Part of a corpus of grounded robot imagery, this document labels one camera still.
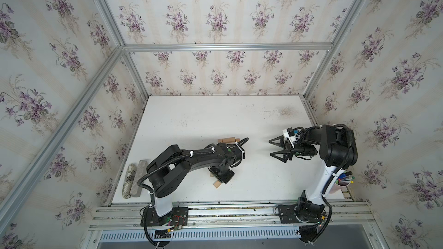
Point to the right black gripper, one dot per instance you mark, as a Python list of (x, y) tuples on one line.
[(288, 149)]

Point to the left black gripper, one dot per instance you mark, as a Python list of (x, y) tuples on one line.
[(224, 180)]

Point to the wooden block bottom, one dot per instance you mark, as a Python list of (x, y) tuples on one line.
[(217, 184)]

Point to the wooden block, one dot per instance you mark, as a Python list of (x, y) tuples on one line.
[(217, 184), (230, 140)]

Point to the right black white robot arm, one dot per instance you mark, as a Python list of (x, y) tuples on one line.
[(334, 144)]

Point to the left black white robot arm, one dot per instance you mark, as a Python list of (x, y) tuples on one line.
[(164, 175)]

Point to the pink cup with pens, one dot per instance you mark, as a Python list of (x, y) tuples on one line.
[(343, 180)]

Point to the patterned rolled cloth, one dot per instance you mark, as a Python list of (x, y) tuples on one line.
[(128, 181)]

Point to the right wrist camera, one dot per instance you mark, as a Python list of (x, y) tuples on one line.
[(291, 135)]

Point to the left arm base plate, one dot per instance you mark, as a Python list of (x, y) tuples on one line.
[(163, 227)]

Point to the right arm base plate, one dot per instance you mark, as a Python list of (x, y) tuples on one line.
[(311, 216)]

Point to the aluminium rail frame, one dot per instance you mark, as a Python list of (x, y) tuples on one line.
[(226, 214)]

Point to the white vented cable duct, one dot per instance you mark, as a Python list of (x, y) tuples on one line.
[(203, 234)]

